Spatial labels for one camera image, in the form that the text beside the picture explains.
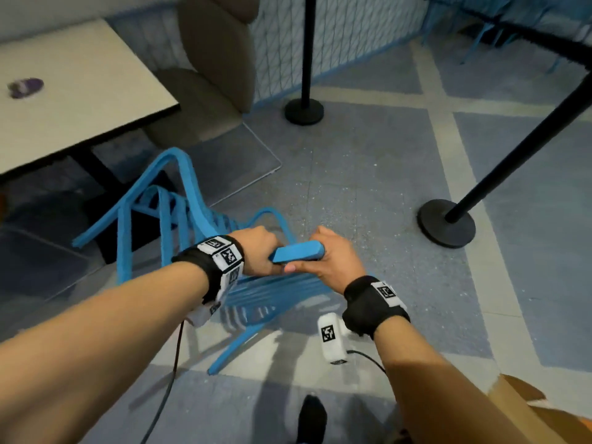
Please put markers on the person's left fingers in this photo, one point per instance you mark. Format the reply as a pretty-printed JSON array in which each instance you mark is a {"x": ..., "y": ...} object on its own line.
[{"x": 272, "y": 242}]

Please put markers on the clear floor mat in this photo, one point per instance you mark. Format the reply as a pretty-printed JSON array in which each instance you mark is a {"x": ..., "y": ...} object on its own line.
[
  {"x": 240, "y": 161},
  {"x": 41, "y": 268}
]

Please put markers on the person's left hand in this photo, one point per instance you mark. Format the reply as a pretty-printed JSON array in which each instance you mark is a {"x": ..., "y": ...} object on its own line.
[{"x": 252, "y": 249}]

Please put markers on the small purple object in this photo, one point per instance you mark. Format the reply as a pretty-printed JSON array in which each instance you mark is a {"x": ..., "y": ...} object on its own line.
[{"x": 26, "y": 87}]

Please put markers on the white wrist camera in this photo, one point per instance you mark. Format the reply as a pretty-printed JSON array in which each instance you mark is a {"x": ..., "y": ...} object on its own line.
[
  {"x": 203, "y": 313},
  {"x": 332, "y": 339}
]

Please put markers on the blue mesh fence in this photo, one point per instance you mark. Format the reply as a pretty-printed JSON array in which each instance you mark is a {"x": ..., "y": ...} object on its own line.
[{"x": 351, "y": 32}]

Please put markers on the black barrier belt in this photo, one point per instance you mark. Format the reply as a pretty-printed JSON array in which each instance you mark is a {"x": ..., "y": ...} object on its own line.
[{"x": 532, "y": 36}]

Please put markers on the beige upholstered seat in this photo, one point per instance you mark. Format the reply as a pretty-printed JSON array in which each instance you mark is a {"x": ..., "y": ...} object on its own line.
[{"x": 217, "y": 64}]

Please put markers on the brown cardboard box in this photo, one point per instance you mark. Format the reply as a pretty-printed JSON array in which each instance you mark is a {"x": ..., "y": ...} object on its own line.
[{"x": 536, "y": 416}]

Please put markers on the black table leg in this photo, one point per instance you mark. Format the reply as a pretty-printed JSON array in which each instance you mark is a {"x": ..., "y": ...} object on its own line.
[{"x": 99, "y": 173}]

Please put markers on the black stanchion post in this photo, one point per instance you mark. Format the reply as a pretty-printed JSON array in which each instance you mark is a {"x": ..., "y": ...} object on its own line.
[
  {"x": 305, "y": 64},
  {"x": 508, "y": 157}
]

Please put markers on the person's right thumb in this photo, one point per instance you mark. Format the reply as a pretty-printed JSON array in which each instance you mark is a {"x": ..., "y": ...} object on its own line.
[{"x": 301, "y": 267}]

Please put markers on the person's left forearm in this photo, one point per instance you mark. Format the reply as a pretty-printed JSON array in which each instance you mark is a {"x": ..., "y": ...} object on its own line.
[{"x": 92, "y": 346}]

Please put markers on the person's right hand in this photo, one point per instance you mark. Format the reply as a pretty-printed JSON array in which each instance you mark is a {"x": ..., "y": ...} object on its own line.
[{"x": 340, "y": 265}]

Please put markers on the person's right forearm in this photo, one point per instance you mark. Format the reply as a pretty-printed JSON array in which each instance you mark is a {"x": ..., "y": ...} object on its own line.
[{"x": 434, "y": 393}]

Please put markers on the white table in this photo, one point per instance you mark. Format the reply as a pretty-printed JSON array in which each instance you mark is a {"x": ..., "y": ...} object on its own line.
[{"x": 78, "y": 97}]

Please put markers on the person's black shoe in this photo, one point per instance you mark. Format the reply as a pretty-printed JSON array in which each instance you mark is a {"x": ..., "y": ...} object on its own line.
[{"x": 311, "y": 420}]

